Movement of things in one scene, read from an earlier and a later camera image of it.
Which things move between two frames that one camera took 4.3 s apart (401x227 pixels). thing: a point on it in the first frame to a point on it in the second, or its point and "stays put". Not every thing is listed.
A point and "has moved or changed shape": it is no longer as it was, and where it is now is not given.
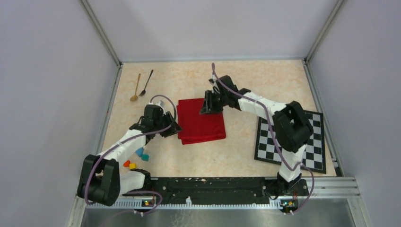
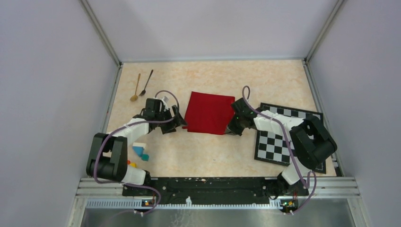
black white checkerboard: x=266 y=149 stays put
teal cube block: x=145 y=157 stays put
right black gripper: x=208 y=107 to x=231 y=128
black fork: x=143 y=91 stays put
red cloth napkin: x=196 y=127 has moved or changed shape
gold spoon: x=134 y=98 stays put
